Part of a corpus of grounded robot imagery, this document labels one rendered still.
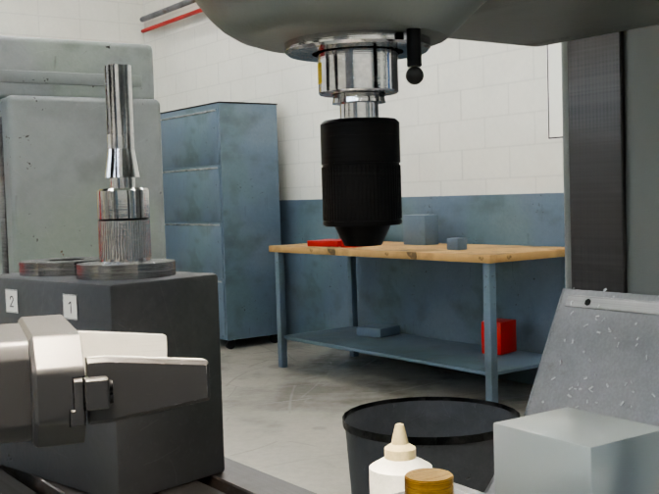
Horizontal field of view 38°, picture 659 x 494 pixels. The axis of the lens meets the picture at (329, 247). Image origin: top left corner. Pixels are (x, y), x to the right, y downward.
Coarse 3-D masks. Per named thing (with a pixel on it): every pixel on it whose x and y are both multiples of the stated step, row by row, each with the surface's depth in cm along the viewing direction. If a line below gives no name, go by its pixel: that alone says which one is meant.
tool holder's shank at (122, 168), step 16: (112, 64) 86; (112, 80) 87; (128, 80) 87; (112, 96) 87; (128, 96) 87; (112, 112) 87; (128, 112) 87; (112, 128) 87; (128, 128) 87; (112, 144) 87; (128, 144) 87; (112, 160) 87; (128, 160) 87; (112, 176) 87; (128, 176) 87
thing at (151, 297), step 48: (0, 288) 92; (48, 288) 87; (96, 288) 82; (144, 288) 83; (192, 288) 87; (192, 336) 87; (96, 432) 83; (144, 432) 83; (192, 432) 87; (96, 480) 83; (144, 480) 83; (192, 480) 87
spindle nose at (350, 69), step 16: (336, 48) 55; (352, 48) 54; (368, 48) 54; (384, 48) 55; (336, 64) 55; (352, 64) 54; (368, 64) 55; (384, 64) 55; (336, 80) 55; (352, 80) 55; (368, 80) 55; (384, 80) 55
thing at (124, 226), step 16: (112, 208) 86; (128, 208) 86; (144, 208) 87; (112, 224) 86; (128, 224) 86; (144, 224) 87; (112, 240) 86; (128, 240) 86; (144, 240) 87; (112, 256) 86; (128, 256) 86; (144, 256) 87
